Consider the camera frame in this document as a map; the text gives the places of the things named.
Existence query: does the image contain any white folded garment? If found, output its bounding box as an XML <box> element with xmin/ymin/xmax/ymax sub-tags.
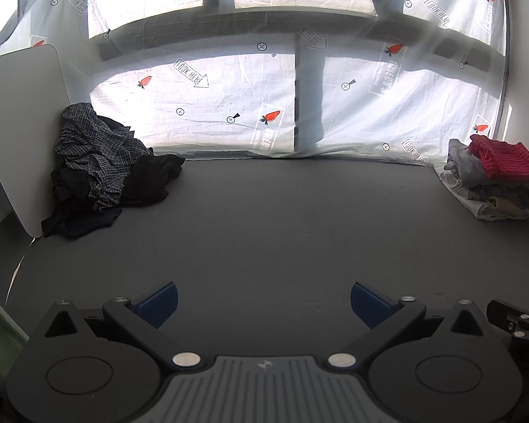
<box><xmin>438</xmin><ymin>170</ymin><xmax>529</xmax><ymax>222</ymax></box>

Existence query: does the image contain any blue-grey folded garment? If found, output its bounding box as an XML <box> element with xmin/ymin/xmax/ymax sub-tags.
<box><xmin>467</xmin><ymin>178</ymin><xmax>529</xmax><ymax>207</ymax></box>

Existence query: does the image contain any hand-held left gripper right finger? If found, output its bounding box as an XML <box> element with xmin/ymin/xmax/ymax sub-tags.
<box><xmin>324</xmin><ymin>281</ymin><xmax>488</xmax><ymax>371</ymax></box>

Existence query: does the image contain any dark navy knit garment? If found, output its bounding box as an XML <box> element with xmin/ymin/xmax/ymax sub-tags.
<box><xmin>42</xmin><ymin>207</ymin><xmax>123</xmax><ymax>241</ymax></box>

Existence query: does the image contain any white printed curtain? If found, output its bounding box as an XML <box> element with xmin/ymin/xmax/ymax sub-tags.
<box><xmin>0</xmin><ymin>0</ymin><xmax>512</xmax><ymax>167</ymax></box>

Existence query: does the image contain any grey folded sweatshirt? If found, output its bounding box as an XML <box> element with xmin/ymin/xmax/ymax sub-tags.
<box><xmin>445</xmin><ymin>139</ymin><xmax>499</xmax><ymax>189</ymax></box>

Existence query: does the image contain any blue plaid shirt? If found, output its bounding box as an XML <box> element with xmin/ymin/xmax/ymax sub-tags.
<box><xmin>54</xmin><ymin>102</ymin><xmax>155</xmax><ymax>212</ymax></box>

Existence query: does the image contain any beige folded garment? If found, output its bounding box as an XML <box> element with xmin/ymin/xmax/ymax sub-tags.
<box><xmin>487</xmin><ymin>196</ymin><xmax>526</xmax><ymax>215</ymax></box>

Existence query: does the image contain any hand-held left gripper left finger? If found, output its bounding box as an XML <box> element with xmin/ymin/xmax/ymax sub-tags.
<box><xmin>43</xmin><ymin>281</ymin><xmax>206</xmax><ymax>371</ymax></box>

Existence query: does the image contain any red checked folded garment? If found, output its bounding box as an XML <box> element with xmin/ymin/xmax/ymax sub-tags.
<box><xmin>468</xmin><ymin>134</ymin><xmax>529</xmax><ymax>181</ymax></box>

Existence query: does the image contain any white board panel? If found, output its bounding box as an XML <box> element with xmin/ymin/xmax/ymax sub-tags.
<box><xmin>0</xmin><ymin>44</ymin><xmax>73</xmax><ymax>239</ymax></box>

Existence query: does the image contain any black garment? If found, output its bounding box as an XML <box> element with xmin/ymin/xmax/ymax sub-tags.
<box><xmin>42</xmin><ymin>117</ymin><xmax>187</xmax><ymax>241</ymax></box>

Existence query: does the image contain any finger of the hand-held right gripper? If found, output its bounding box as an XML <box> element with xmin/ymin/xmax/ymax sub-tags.
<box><xmin>486</xmin><ymin>299</ymin><xmax>529</xmax><ymax>341</ymax></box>

